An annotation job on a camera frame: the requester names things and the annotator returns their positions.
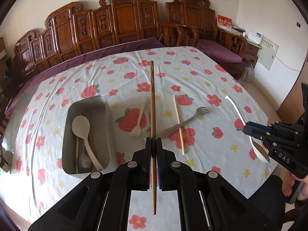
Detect light wooden chopstick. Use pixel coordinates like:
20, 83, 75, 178
173, 95, 187, 155

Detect carved wooden armchair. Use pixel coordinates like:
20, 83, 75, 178
166, 0, 248, 80

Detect white plastic fork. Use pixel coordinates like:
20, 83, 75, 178
129, 98, 149, 137

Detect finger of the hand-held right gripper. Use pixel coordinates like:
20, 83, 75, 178
242, 127, 268, 141
245, 121, 273, 132

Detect wooden side table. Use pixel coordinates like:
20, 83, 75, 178
241, 38, 260, 66

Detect carved wooden sofa bench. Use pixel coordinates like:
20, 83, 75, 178
12, 0, 200, 77

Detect long purple sofa cushion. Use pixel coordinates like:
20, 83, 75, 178
4, 37, 167, 115

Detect white wall electrical panel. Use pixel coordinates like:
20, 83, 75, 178
256, 37, 280, 71

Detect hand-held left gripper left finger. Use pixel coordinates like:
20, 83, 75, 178
28, 137, 153, 231

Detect white soup spoon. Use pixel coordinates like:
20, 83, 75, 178
225, 95, 270, 163

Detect floral strawberry tablecloth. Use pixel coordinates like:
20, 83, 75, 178
5, 46, 282, 231

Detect person's right hand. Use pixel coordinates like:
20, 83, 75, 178
281, 172, 308, 201

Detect grey plastic bag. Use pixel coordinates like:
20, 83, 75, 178
241, 61, 255, 82

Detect brown wooden panel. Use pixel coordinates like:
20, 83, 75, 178
276, 84, 306, 127

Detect white wall cable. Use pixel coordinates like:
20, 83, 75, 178
275, 55, 306, 73

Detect purple armchair cushion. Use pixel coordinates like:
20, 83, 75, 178
196, 39, 242, 64

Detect red desk calendar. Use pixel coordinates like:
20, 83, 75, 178
217, 14, 233, 30

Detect rectangular metal tin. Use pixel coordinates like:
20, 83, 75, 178
62, 95, 112, 175

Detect wooden block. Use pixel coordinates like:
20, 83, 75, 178
0, 147, 11, 173

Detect white round rice spoon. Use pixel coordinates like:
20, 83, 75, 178
72, 115, 105, 171

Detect person's dark pants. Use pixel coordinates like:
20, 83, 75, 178
249, 174, 308, 231

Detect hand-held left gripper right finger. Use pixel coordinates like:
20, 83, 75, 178
156, 137, 281, 231

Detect brown wooden chopstick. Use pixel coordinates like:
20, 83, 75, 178
150, 61, 157, 215

